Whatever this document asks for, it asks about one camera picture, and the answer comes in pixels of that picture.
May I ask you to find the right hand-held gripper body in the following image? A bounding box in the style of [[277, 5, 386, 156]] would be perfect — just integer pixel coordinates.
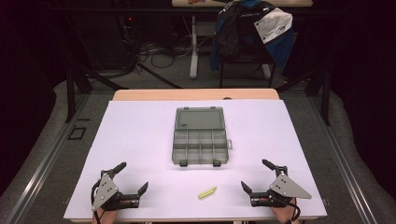
[[250, 166, 313, 209]]

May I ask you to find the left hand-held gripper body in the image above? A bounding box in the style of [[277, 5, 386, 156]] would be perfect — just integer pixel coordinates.
[[91, 170, 140, 213]]

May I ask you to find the small yellow-green marker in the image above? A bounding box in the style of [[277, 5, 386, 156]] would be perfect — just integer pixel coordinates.
[[198, 186, 218, 200]]

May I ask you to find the grey clear plastic compartment box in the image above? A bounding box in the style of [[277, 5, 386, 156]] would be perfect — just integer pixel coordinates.
[[171, 106, 233, 168]]

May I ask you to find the person's left hand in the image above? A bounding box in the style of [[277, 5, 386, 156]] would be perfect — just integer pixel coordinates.
[[92, 207, 120, 224]]

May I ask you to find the person's right hand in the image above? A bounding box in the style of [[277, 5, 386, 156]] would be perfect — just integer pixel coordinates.
[[269, 199, 302, 224]]

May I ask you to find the white table mat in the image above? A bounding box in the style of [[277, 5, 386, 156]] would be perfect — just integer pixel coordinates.
[[63, 99, 328, 220]]

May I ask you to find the black metal stand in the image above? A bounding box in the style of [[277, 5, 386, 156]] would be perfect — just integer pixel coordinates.
[[64, 60, 129, 124], [276, 63, 332, 127]]

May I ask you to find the black chair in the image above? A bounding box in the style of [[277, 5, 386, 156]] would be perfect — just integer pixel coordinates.
[[218, 46, 276, 89]]

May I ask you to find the wooden table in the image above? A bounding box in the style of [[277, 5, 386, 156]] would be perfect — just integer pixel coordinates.
[[69, 88, 328, 224]]

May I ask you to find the wooden desk with white legs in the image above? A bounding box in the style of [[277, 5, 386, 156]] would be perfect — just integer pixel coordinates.
[[171, 0, 314, 80]]

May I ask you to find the blue black white jacket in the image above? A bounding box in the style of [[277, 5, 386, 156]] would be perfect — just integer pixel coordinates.
[[209, 0, 295, 71]]

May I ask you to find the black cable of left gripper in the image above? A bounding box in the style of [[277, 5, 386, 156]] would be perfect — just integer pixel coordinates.
[[90, 182, 103, 224]]

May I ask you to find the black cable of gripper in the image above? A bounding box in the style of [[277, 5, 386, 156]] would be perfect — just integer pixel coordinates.
[[90, 182, 103, 224], [279, 197, 302, 224]]

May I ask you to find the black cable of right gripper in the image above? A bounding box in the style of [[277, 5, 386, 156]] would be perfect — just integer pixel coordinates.
[[279, 197, 302, 224]]

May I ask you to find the metal floor rail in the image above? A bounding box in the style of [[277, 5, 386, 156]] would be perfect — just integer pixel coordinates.
[[4, 92, 92, 224], [306, 92, 379, 224]]

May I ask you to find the bundle of floor cables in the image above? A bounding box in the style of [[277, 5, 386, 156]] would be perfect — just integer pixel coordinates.
[[116, 13, 191, 77]]

